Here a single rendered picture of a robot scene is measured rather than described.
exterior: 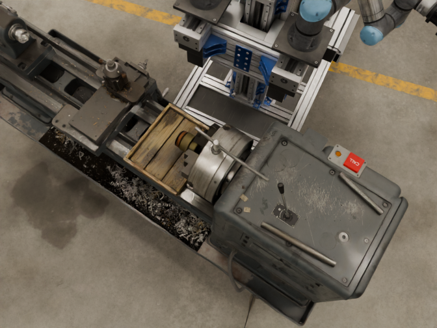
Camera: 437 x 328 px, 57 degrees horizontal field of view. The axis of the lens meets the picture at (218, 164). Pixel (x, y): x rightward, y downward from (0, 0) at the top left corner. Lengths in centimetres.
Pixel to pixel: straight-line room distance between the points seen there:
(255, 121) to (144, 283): 127
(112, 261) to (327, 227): 162
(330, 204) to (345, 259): 20
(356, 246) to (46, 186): 212
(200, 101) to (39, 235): 137
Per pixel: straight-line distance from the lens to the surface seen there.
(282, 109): 280
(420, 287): 299
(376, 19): 160
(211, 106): 278
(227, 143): 155
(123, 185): 225
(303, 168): 153
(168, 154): 191
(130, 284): 270
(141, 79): 202
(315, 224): 148
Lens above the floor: 265
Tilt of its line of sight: 70 degrees down
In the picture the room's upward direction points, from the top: 5 degrees clockwise
